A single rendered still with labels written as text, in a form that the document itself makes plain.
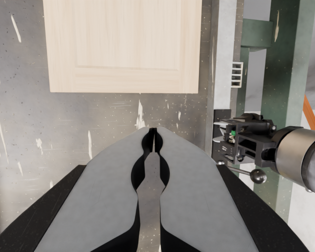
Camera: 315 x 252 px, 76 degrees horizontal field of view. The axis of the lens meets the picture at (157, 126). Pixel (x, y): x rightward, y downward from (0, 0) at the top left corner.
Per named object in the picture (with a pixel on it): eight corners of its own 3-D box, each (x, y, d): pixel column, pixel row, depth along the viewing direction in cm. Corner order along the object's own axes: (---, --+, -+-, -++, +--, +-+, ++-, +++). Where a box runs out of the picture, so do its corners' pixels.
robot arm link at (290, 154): (353, 132, 25) (342, 193, 26) (316, 126, 29) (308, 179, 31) (305, 135, 23) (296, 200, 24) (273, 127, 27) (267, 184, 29)
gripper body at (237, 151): (218, 117, 38) (267, 128, 27) (257, 116, 41) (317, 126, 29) (216, 155, 40) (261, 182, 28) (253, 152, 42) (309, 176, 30)
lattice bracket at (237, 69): (236, 63, 59) (243, 62, 57) (234, 87, 61) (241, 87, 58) (224, 63, 58) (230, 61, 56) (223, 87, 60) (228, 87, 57)
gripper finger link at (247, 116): (233, 110, 44) (263, 115, 36) (239, 110, 44) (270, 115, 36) (231, 132, 45) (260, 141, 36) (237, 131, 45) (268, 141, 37)
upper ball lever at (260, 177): (220, 156, 60) (269, 169, 50) (219, 168, 60) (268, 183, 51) (213, 159, 57) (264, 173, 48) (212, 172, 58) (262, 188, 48)
